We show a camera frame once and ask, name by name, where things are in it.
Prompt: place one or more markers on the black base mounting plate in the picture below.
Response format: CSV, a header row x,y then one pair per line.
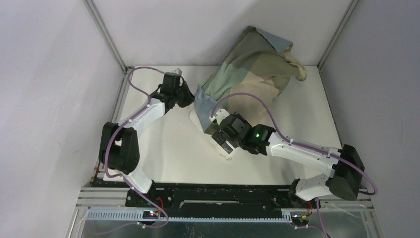
x,y
204,200

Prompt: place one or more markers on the grey slotted cable duct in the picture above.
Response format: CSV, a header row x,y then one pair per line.
x,y
144,215

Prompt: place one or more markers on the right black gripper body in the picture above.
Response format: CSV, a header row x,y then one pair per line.
x,y
222,137

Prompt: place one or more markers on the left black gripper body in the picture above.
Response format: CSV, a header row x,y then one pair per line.
x,y
183,97

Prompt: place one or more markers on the grey-blue pillowcase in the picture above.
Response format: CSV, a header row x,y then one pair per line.
x,y
258,63

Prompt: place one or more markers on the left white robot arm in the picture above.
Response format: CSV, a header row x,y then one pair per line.
x,y
119,146

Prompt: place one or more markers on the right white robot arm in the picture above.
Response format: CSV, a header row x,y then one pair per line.
x,y
340,169

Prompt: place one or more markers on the aluminium frame post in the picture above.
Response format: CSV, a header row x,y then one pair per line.
x,y
337,33
103,30

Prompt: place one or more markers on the left aluminium frame post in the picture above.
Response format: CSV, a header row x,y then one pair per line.
x,y
103,30

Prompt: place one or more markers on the white pillow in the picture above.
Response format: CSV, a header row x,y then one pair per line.
x,y
207,133

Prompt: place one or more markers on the aluminium base frame rails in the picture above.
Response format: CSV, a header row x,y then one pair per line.
x,y
302,110

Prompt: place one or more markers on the right aluminium frame post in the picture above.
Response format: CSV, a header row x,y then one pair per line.
x,y
337,33

